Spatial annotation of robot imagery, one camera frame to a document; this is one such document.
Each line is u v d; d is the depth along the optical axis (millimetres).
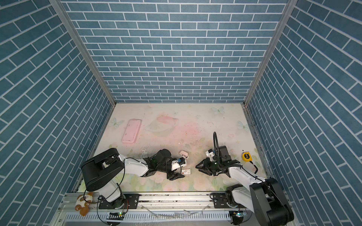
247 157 886
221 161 693
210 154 825
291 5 706
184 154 884
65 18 739
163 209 724
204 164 784
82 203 708
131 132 990
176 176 753
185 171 823
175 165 754
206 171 754
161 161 697
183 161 737
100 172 452
